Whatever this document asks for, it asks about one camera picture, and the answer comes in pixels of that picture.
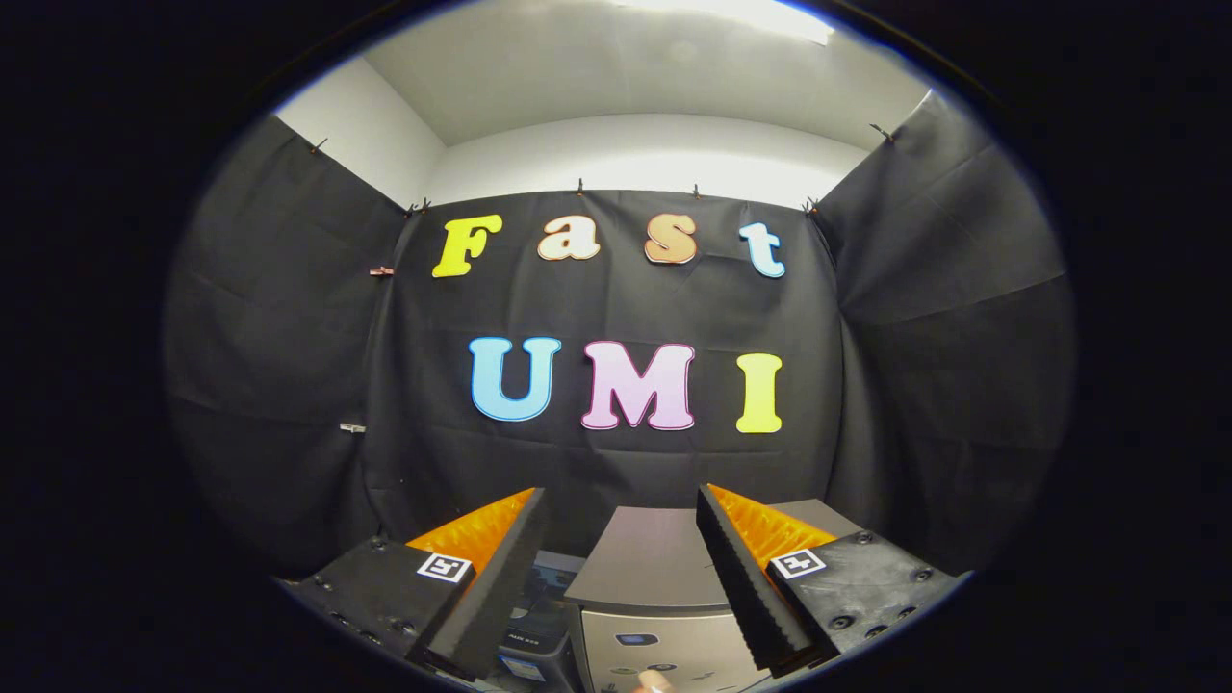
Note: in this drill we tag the grey cabinet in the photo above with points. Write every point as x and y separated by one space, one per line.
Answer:
645 558

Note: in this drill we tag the dark grey washing machine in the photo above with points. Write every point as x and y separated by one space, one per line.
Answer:
539 635

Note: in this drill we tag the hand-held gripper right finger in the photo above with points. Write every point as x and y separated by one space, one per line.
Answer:
746 587

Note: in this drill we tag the black backdrop cloth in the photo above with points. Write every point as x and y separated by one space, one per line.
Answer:
626 308

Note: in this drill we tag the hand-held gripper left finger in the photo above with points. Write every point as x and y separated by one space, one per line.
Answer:
500 577

